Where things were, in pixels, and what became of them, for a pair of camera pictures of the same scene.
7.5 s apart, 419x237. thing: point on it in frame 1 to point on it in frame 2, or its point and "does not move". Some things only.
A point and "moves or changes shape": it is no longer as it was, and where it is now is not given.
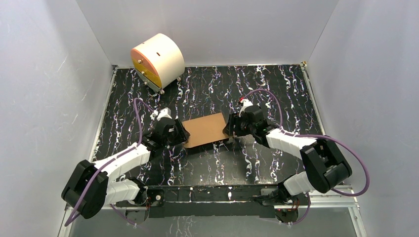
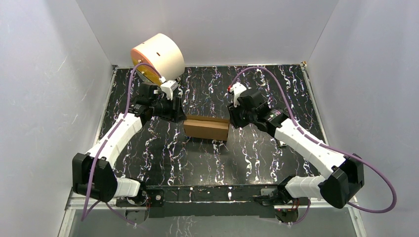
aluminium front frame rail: [354, 205] does not move
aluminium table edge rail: [304, 67] does not move
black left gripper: [180, 133] to [176, 109]
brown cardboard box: [205, 130] moves or changes shape
